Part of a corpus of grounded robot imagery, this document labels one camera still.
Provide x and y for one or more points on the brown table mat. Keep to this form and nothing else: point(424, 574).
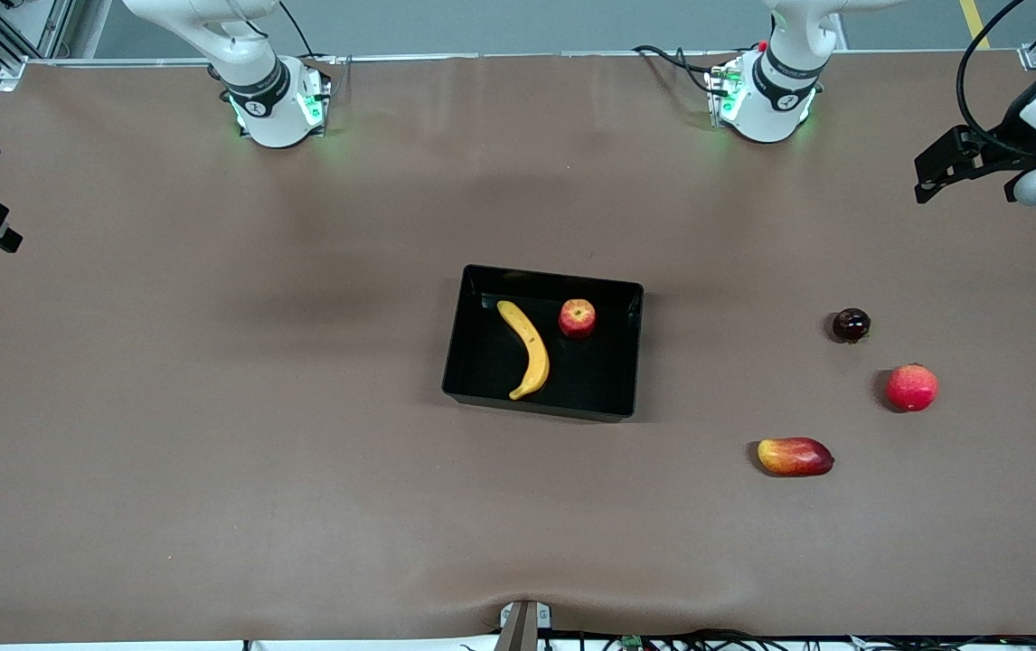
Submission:
point(301, 497)

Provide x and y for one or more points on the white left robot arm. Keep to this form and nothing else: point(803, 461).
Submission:
point(776, 99)

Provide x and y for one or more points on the black plastic tray box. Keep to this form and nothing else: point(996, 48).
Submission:
point(590, 380)

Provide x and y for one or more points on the metal table clamp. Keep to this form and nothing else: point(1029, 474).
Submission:
point(522, 626)

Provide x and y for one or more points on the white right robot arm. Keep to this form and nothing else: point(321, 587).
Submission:
point(274, 108)

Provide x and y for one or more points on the dark purple plum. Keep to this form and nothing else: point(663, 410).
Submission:
point(851, 325)

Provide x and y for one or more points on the red yellow mango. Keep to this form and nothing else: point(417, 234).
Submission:
point(794, 457)

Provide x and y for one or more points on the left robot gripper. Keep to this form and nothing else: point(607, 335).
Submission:
point(1009, 144)

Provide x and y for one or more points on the yellow banana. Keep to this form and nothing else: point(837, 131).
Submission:
point(532, 348)

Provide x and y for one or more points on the small red yellow apple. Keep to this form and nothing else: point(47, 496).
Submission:
point(577, 319)

